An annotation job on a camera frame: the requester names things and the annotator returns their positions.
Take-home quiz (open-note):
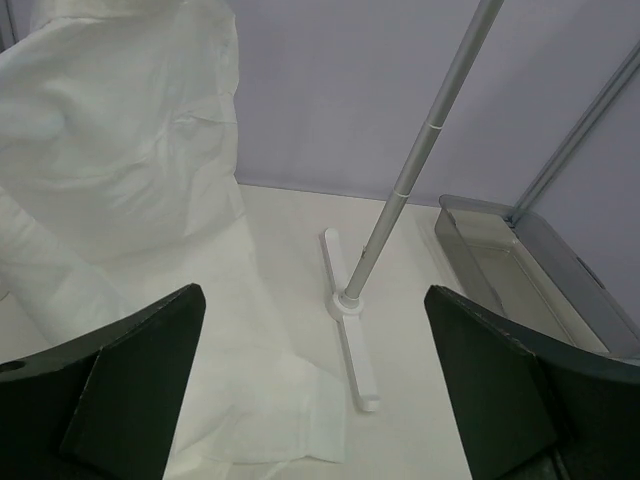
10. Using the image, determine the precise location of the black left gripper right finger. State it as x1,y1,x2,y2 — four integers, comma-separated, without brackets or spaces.
424,286,639,479

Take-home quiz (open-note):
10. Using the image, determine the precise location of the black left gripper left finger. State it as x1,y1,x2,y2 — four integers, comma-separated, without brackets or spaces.
1,284,206,479

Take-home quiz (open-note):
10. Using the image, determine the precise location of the white shirt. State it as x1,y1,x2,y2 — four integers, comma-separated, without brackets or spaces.
1,1,346,479

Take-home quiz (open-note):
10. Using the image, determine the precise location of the grey plastic bin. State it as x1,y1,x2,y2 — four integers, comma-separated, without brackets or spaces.
434,195,639,362

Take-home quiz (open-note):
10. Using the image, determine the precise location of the silver clothes rack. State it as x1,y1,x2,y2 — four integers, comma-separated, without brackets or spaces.
320,0,503,413

